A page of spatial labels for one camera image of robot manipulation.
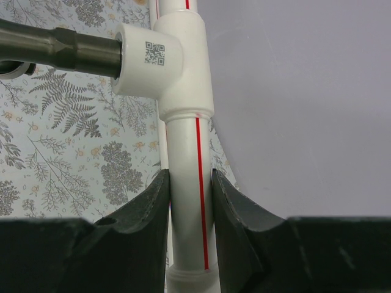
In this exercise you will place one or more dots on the dark grey lever faucet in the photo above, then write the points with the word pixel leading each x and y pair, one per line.
pixel 24 47

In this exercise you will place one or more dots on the floral patterned table mat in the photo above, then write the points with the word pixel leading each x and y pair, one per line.
pixel 61 133

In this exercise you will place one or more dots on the white pipe frame red stripe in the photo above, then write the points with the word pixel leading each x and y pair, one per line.
pixel 169 62

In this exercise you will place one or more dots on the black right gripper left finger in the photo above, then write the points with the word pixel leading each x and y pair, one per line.
pixel 122 252

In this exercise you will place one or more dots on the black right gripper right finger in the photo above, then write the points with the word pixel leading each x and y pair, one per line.
pixel 256 250

